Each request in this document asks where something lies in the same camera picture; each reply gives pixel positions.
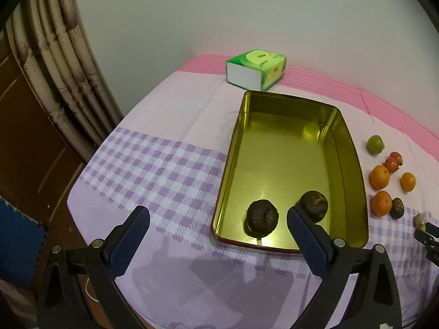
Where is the small red tomato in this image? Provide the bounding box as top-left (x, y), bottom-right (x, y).
top-left (383, 158), bottom-right (400, 175)

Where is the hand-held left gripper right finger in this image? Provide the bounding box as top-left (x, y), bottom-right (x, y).
top-left (287, 207), bottom-right (403, 329)

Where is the blue foam mat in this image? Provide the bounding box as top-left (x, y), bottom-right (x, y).
top-left (0, 197), bottom-right (47, 282)

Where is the gold and red tin box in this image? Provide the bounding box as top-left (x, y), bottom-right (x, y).
top-left (210, 91), bottom-right (369, 254)

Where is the beige patterned curtain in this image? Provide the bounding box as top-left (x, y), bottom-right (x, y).
top-left (5, 0), bottom-right (124, 163)

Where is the green tomato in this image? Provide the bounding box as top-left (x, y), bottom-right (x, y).
top-left (366, 135), bottom-right (384, 155)

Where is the brown wooden door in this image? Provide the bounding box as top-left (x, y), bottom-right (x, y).
top-left (0, 31), bottom-right (86, 240)

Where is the green tissue pack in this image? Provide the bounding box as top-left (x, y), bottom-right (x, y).
top-left (225, 50), bottom-right (287, 92)

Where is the orange mandarin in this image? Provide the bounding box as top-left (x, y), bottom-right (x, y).
top-left (368, 165), bottom-right (391, 191)
top-left (371, 191), bottom-right (392, 217)
top-left (400, 172), bottom-right (416, 192)

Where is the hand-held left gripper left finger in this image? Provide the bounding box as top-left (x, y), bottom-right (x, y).
top-left (37, 206), bottom-right (150, 329)

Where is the purple checked pink tablecloth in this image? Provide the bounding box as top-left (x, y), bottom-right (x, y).
top-left (67, 54), bottom-right (439, 329)

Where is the dark wrinkled fruit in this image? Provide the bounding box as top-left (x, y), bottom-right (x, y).
top-left (244, 199), bottom-right (279, 237)
top-left (390, 197), bottom-right (405, 219)
top-left (299, 191), bottom-right (329, 223)

